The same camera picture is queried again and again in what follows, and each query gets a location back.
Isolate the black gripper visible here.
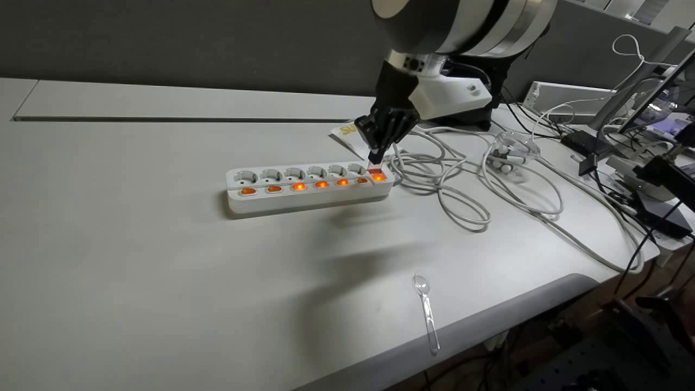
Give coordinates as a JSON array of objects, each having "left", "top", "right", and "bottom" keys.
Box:
[{"left": 353, "top": 50, "right": 422, "bottom": 165}]

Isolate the white multi-socket power strip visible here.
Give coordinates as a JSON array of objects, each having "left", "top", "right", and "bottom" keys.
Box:
[{"left": 226, "top": 161, "right": 393, "bottom": 217}]

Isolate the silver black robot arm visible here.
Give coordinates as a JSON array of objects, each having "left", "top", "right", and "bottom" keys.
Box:
[{"left": 353, "top": 0, "right": 557, "bottom": 164}]

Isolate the clear plastic bag with label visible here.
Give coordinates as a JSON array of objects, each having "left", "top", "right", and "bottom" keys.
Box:
[{"left": 329, "top": 122, "right": 369, "bottom": 158}]

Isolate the grey desk divider panel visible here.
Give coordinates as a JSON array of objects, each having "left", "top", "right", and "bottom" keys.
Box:
[{"left": 0, "top": 0, "right": 695, "bottom": 98}]

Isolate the clear plastic spoon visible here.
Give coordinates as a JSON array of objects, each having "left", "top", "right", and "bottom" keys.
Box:
[{"left": 412, "top": 276, "right": 440, "bottom": 356}]

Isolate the clear plastic tray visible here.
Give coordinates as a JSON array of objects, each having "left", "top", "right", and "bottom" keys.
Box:
[{"left": 523, "top": 81, "right": 614, "bottom": 120}]

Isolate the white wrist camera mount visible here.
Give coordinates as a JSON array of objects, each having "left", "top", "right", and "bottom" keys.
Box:
[{"left": 407, "top": 56, "right": 493, "bottom": 120}]

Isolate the white power strip cable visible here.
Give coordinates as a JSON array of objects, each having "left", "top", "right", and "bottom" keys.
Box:
[{"left": 387, "top": 106, "right": 647, "bottom": 276}]

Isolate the black camera stand equipment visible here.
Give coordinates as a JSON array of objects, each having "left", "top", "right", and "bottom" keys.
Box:
[{"left": 559, "top": 53, "right": 695, "bottom": 239}]

